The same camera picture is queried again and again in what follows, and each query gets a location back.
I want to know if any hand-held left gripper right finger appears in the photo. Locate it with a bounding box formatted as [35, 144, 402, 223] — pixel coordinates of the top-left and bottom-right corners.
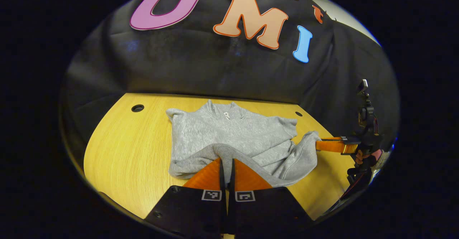
[228, 158, 314, 234]

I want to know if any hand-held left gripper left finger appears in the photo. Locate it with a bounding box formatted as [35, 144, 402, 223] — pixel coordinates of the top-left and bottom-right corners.
[145, 157, 227, 238]

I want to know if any grey zip-neck sweater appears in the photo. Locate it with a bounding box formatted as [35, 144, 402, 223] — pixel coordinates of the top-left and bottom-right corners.
[166, 100, 322, 187]

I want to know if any black backdrop cloth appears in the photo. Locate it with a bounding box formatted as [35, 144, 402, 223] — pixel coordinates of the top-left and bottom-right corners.
[59, 0, 400, 150]

